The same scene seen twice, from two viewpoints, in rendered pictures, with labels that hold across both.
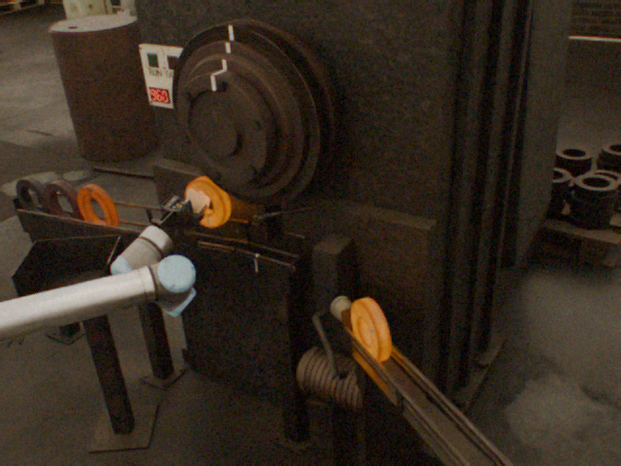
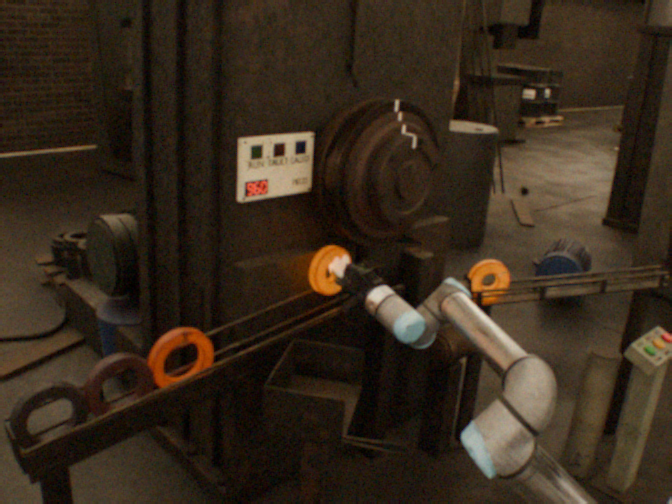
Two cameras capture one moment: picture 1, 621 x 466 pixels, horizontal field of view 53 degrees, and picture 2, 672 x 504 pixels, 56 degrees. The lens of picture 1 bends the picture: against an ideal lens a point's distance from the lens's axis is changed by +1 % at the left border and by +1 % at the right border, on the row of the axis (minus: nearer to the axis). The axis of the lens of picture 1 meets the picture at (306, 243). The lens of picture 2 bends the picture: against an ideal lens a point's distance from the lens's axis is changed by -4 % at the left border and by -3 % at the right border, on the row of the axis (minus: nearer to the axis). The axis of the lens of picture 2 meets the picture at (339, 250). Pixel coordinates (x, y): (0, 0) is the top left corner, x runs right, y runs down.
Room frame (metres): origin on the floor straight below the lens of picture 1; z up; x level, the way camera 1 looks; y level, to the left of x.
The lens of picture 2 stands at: (1.27, 2.13, 1.57)
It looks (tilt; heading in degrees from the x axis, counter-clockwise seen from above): 20 degrees down; 282
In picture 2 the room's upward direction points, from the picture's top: 4 degrees clockwise
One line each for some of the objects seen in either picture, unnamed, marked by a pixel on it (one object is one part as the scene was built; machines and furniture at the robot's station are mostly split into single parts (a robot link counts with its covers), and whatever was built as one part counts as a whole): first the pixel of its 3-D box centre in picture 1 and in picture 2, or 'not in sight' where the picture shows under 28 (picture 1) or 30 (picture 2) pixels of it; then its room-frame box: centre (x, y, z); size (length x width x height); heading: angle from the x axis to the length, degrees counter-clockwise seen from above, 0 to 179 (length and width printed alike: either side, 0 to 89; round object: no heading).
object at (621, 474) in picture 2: not in sight; (638, 416); (0.57, -0.02, 0.31); 0.24 x 0.16 x 0.62; 56
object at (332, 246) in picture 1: (335, 279); (414, 282); (1.44, -0.07, 0.68); 0.11 x 0.08 x 0.24; 146
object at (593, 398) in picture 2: not in sight; (590, 412); (0.72, -0.07, 0.26); 0.12 x 0.12 x 0.52
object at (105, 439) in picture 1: (96, 349); (311, 478); (1.60, 0.70, 0.36); 0.26 x 0.20 x 0.72; 91
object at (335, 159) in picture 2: (248, 117); (382, 173); (1.56, 0.13, 1.11); 0.47 x 0.06 x 0.47; 56
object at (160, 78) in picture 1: (178, 79); (276, 166); (1.84, 0.35, 1.15); 0.26 x 0.02 x 0.18; 56
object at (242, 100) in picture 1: (224, 129); (405, 179); (1.48, 0.18, 1.11); 0.28 x 0.06 x 0.28; 56
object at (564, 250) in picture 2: not in sight; (564, 267); (0.63, -1.96, 0.17); 0.57 x 0.31 x 0.34; 76
